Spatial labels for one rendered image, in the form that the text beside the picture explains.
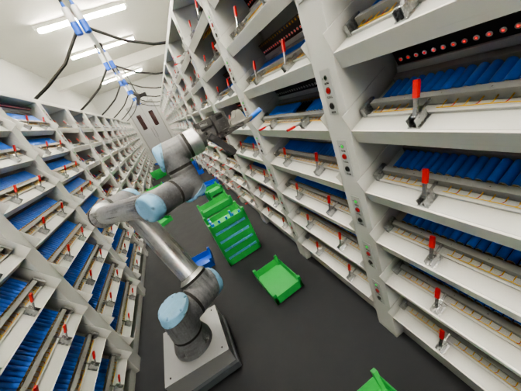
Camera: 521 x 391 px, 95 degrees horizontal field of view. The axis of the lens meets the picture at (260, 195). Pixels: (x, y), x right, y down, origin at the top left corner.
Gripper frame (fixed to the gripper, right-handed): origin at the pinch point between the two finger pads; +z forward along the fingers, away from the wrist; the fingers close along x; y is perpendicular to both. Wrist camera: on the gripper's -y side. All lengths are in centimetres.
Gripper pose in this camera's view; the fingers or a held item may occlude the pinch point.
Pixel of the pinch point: (249, 119)
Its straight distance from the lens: 96.0
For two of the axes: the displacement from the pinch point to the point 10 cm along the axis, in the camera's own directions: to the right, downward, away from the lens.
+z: 8.2, -5.1, 2.4
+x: -4.0, -2.3, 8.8
